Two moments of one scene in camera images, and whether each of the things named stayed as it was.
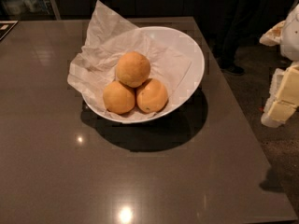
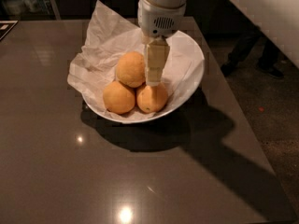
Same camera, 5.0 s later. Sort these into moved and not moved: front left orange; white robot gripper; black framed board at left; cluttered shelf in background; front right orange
Moved: white robot gripper
Not moved: front left orange; black framed board at left; front right orange; cluttered shelf in background
